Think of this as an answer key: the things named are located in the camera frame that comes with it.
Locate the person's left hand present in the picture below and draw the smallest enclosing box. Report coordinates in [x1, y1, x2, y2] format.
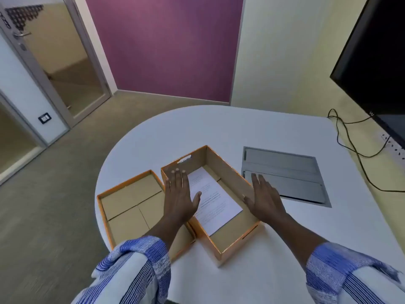
[164, 168, 202, 226]

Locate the person's right hand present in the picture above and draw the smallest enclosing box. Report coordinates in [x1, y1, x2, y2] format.
[243, 173, 288, 224]

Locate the person's left forearm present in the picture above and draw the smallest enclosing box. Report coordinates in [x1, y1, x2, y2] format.
[143, 217, 192, 254]

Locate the person's right forearm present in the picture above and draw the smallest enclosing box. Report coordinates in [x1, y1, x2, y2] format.
[264, 212, 328, 271]

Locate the white printed paper sheet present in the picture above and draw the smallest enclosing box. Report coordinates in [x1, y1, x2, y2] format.
[186, 166, 244, 237]

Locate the orange cardboard box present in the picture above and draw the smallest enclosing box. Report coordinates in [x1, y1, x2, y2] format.
[160, 144, 262, 268]

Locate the orange cardboard box lid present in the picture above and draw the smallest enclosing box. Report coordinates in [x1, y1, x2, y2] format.
[96, 170, 197, 262]

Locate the blue striped left shirt sleeve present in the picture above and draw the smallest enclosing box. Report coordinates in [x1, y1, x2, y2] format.
[71, 236, 173, 304]

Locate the blue striped shirt sleeve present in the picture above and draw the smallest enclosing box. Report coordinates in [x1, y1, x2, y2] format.
[71, 236, 173, 304]
[305, 242, 405, 304]

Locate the blue striped right shirt sleeve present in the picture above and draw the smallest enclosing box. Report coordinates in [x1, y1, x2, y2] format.
[305, 242, 405, 304]

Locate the white power strip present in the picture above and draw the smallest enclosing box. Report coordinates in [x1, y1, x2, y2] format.
[379, 132, 405, 161]

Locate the black flat screen monitor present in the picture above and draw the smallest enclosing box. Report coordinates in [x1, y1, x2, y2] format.
[329, 0, 405, 150]

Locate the grey metal table cable hatch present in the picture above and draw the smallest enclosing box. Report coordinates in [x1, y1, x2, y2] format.
[241, 146, 332, 209]

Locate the black power cable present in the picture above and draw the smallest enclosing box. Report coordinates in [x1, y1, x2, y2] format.
[327, 108, 405, 193]

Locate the purple wall panel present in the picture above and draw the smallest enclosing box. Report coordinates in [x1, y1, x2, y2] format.
[84, 0, 247, 103]

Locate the glass partition with grey frame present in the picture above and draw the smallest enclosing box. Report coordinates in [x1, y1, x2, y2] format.
[0, 90, 49, 185]

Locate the glass door with grey frame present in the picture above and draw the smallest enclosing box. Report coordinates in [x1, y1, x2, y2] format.
[0, 0, 113, 128]

